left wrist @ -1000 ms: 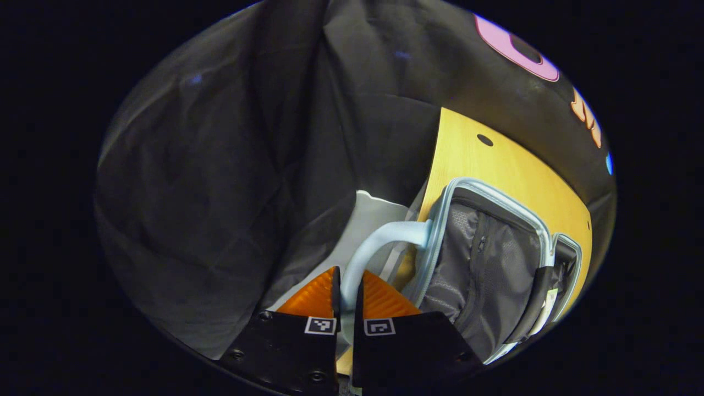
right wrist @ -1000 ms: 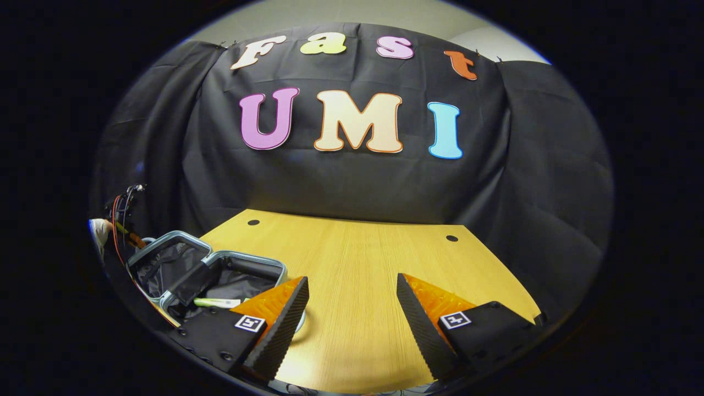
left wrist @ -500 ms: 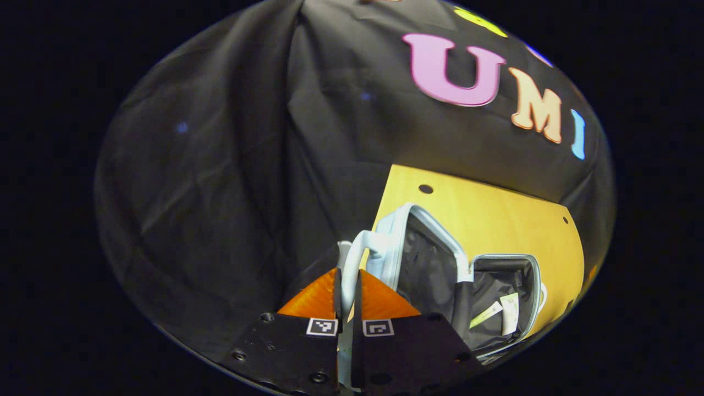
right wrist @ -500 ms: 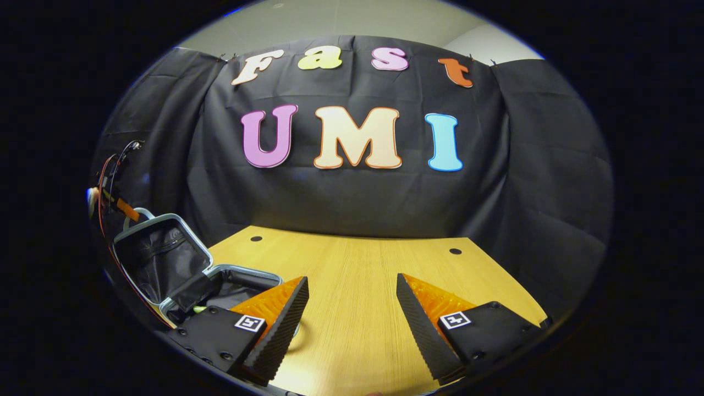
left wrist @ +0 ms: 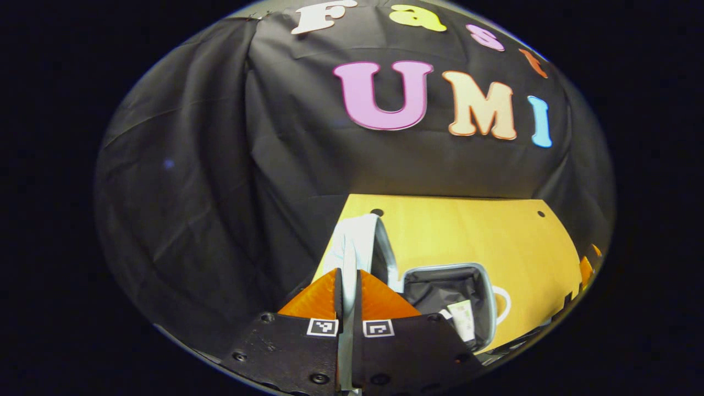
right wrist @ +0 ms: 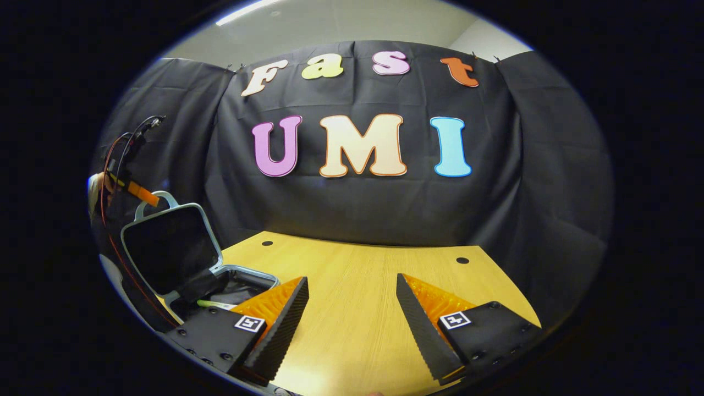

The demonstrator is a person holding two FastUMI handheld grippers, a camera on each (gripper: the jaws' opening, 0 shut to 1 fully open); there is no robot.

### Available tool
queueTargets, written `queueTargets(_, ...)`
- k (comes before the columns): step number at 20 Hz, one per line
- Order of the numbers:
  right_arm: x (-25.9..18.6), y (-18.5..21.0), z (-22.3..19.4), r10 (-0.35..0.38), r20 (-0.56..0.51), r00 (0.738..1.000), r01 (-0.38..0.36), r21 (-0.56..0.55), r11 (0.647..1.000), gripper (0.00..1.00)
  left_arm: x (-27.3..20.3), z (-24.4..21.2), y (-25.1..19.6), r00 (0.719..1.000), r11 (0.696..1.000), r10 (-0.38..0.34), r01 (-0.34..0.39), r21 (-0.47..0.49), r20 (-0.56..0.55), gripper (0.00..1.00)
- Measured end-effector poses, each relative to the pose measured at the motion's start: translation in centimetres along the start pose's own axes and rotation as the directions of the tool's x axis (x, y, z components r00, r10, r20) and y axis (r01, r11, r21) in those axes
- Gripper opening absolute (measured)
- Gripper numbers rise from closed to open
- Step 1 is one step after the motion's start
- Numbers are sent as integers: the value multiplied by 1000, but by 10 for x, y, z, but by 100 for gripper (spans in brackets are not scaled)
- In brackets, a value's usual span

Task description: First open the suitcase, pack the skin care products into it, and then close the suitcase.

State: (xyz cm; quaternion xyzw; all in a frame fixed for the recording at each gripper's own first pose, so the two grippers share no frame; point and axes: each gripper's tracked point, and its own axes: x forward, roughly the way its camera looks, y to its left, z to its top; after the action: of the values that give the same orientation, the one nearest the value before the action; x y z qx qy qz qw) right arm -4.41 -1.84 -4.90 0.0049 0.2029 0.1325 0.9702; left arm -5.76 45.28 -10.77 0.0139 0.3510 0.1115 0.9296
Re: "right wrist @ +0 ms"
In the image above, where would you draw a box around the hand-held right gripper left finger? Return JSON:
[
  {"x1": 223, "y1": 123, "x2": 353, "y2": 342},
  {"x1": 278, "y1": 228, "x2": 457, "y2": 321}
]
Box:
[{"x1": 164, "y1": 276, "x2": 310, "y2": 387}]

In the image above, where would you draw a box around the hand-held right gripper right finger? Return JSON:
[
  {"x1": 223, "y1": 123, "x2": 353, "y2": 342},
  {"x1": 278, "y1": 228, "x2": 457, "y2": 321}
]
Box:
[{"x1": 395, "y1": 273, "x2": 543, "y2": 385}]

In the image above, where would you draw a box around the light blue suitcase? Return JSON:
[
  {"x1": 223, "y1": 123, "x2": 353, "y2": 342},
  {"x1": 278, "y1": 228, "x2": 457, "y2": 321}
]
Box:
[{"x1": 118, "y1": 190, "x2": 280, "y2": 333}]

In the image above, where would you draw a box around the black backdrop cloth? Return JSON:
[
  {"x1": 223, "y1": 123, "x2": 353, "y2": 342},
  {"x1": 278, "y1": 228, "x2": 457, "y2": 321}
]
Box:
[{"x1": 91, "y1": 40, "x2": 614, "y2": 331}]

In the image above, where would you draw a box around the red cable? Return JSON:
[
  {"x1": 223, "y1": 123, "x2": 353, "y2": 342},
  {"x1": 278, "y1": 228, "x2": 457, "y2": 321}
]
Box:
[{"x1": 99, "y1": 132, "x2": 179, "y2": 329}]

